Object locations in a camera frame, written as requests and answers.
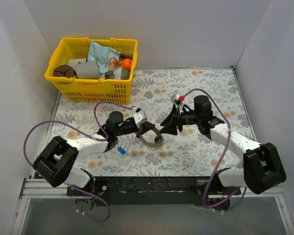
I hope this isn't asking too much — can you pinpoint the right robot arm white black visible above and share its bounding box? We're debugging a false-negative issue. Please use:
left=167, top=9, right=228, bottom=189
left=160, top=94, right=287, bottom=195

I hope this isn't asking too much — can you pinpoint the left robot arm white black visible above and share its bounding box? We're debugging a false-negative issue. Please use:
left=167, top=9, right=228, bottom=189
left=33, top=111, right=155, bottom=196

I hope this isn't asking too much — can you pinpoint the floral table mat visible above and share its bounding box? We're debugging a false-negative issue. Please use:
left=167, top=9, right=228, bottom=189
left=49, top=69, right=253, bottom=177

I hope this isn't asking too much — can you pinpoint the loose blue key tag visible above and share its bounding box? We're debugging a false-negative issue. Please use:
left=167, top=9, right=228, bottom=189
left=117, top=147, right=132, bottom=156

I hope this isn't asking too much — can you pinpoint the yellow plastic basket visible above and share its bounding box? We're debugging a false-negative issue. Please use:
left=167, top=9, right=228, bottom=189
left=45, top=37, right=138, bottom=104

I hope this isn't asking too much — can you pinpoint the green item in basket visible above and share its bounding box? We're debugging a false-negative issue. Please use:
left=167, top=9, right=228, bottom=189
left=121, top=68, right=130, bottom=80

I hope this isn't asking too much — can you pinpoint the grey paper cup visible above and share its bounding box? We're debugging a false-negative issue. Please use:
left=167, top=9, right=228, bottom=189
left=75, top=61, right=100, bottom=79

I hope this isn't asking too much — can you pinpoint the green blue carton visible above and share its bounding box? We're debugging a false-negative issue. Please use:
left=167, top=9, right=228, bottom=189
left=237, top=162, right=244, bottom=169

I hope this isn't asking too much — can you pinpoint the orange fruit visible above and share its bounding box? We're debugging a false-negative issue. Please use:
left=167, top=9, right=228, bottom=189
left=121, top=58, right=132, bottom=72

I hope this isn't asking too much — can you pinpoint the light blue snack bag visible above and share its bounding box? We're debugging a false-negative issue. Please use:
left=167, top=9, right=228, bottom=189
left=87, top=41, right=121, bottom=73

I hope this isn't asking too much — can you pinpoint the brown round pastry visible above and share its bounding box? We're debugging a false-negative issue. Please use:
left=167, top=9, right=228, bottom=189
left=52, top=65, right=76, bottom=78

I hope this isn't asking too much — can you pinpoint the white paper in basket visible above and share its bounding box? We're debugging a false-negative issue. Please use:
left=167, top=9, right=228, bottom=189
left=67, top=58, right=87, bottom=68

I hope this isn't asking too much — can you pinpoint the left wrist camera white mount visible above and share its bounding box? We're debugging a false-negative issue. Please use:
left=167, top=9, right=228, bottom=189
left=133, top=110, right=147, bottom=125

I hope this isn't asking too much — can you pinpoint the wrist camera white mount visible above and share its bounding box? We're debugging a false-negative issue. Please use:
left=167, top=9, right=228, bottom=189
left=133, top=110, right=147, bottom=125
left=171, top=94, right=185, bottom=112

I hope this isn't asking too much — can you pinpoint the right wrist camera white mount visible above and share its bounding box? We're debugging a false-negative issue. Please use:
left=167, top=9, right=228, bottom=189
left=171, top=94, right=185, bottom=112

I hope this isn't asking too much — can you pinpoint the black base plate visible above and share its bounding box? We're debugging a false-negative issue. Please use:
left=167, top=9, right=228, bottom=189
left=66, top=175, right=244, bottom=207

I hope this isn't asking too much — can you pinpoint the aluminium frame rail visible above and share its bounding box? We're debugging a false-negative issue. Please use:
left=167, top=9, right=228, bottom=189
left=12, top=179, right=294, bottom=235

